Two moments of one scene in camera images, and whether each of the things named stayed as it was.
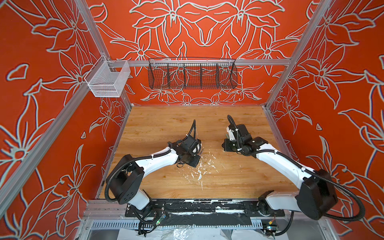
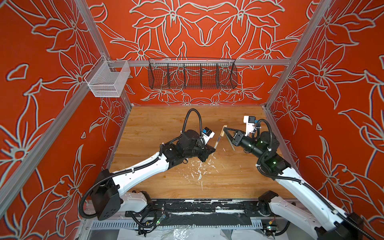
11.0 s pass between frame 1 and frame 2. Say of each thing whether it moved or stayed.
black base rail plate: stayed
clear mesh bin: stayed
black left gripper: moved
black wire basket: stayed
